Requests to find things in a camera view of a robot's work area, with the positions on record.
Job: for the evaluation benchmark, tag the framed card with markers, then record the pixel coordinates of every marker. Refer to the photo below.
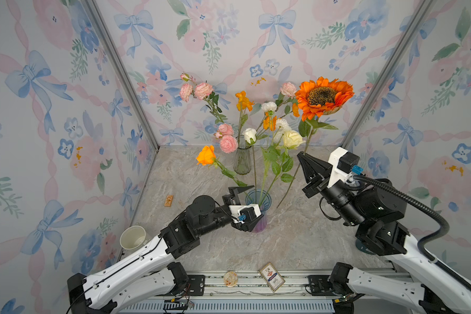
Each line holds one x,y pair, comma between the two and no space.
272,277

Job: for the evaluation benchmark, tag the blue purple glass vase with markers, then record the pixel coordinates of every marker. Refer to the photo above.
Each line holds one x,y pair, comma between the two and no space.
264,200

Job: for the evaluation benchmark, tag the small wooden block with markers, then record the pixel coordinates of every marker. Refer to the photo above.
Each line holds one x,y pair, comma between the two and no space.
169,201

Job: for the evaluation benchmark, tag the left corner aluminium post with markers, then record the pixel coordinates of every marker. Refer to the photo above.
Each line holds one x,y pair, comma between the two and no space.
97,19

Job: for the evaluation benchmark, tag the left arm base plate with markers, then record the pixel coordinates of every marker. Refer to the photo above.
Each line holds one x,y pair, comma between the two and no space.
194,285

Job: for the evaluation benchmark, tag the white rosebud stem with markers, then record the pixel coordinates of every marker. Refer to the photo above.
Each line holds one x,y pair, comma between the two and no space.
250,136

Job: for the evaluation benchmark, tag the round beige coaster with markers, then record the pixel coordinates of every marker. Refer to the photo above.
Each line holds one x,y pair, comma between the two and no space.
230,279

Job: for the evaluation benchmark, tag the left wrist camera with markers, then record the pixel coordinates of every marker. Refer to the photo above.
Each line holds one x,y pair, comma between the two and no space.
240,212

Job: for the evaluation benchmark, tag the orange rose stem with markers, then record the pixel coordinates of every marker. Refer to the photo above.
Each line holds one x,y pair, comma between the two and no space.
207,157

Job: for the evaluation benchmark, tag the corner aluminium post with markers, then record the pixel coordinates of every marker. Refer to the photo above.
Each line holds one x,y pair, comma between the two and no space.
97,19
402,45

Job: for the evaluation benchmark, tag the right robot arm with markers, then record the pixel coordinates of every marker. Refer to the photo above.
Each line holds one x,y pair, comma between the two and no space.
375,207

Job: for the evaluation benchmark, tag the cream white cup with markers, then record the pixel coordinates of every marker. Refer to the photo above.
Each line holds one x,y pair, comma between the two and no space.
133,238

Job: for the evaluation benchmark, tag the right corner aluminium post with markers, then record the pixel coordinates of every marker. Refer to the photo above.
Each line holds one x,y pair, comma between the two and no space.
402,45

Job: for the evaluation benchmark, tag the white flower stem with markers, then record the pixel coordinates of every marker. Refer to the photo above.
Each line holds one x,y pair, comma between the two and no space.
271,133

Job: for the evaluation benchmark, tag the cream rose stem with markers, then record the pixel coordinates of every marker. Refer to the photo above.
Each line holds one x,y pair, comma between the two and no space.
292,140

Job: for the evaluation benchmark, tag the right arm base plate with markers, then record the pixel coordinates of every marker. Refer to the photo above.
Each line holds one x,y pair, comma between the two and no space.
320,285

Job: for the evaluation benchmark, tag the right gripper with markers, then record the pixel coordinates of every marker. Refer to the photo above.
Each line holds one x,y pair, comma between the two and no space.
318,180

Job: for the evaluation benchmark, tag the clear grey glass vase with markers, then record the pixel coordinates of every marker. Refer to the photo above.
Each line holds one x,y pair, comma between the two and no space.
243,164

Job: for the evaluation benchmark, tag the aluminium rail frame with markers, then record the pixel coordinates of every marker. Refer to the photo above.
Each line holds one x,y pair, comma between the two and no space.
250,295

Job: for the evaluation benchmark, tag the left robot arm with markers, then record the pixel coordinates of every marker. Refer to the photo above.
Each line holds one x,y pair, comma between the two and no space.
154,270

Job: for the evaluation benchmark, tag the yellow poppy flower stem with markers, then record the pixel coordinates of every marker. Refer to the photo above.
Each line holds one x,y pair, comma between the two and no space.
244,106

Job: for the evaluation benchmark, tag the orange marigold flower stem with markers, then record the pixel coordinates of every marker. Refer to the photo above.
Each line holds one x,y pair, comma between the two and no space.
316,99

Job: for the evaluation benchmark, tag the pink rose stem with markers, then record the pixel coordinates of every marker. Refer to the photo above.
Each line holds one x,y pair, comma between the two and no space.
285,97
202,91

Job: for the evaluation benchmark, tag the pink carnation stem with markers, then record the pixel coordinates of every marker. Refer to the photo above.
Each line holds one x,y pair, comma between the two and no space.
225,135

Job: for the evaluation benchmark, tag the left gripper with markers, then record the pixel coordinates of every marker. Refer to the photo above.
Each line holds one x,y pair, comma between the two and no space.
247,226

